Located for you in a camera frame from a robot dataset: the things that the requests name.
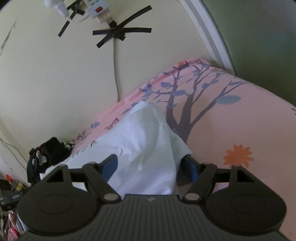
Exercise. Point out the pink floral bed sheet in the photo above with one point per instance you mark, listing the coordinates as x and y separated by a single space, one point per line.
223 119

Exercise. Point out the white power strip on wall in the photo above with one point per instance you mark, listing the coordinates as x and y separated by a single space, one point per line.
98 9

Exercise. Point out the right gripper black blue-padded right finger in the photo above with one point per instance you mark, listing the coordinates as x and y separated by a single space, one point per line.
201 175

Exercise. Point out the white plug adapter on wall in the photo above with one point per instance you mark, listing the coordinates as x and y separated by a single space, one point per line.
59 6

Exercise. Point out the black tape cross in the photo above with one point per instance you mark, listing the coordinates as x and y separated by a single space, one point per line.
118 31
76 9

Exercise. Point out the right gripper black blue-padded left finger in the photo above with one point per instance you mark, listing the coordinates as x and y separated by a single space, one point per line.
97 178

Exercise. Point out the clutter of items beside bed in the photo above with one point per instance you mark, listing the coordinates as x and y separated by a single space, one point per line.
11 192

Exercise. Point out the white window frame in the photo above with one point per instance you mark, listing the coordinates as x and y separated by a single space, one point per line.
209 34

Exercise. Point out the black tape cross lower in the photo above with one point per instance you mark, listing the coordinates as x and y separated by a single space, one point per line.
118 31

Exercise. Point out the black tape cross upper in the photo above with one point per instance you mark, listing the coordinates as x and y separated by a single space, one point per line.
76 9

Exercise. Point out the pile of black patterned clothes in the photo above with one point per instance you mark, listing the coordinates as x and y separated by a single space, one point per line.
50 153

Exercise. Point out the white t-shirt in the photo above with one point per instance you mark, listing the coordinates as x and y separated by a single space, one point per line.
148 152

